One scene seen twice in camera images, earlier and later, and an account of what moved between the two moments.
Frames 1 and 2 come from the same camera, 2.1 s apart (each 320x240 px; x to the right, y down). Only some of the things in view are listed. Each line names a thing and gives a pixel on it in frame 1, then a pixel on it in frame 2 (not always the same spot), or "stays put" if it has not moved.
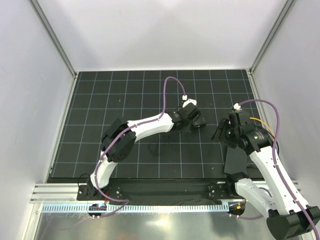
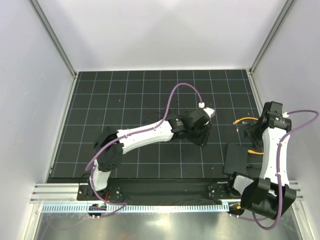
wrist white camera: [188, 101] → [211, 112]
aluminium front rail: [67, 192] stays put
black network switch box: [236, 160] stays put
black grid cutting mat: [99, 98] stays put
